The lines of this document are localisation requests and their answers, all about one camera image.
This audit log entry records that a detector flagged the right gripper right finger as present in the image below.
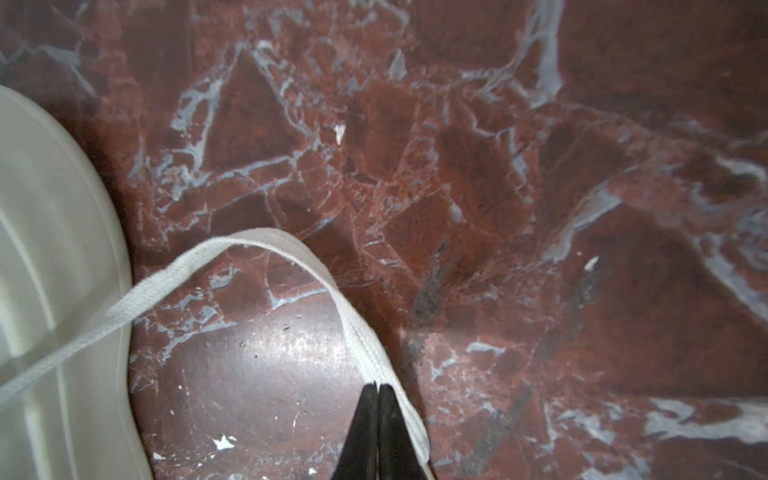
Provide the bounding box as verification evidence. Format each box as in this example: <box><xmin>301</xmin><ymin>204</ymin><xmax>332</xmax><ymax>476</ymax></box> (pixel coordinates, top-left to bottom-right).
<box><xmin>378</xmin><ymin>385</ymin><xmax>427</xmax><ymax>480</ymax></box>

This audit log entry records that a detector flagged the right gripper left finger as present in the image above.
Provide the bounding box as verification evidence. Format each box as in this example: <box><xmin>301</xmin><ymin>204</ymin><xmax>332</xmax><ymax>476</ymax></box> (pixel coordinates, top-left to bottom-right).
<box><xmin>331</xmin><ymin>383</ymin><xmax>379</xmax><ymax>480</ymax></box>

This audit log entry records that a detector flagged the white shoelace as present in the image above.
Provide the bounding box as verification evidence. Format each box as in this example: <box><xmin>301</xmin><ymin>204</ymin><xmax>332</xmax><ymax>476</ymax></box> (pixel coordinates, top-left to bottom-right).
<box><xmin>1</xmin><ymin>228</ymin><xmax>434</xmax><ymax>479</ymax></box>

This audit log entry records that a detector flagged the cream white sneaker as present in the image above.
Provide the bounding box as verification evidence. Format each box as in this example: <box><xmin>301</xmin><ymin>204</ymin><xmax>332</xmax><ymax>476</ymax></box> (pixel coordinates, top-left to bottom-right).
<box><xmin>1</xmin><ymin>88</ymin><xmax>152</xmax><ymax>479</ymax></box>

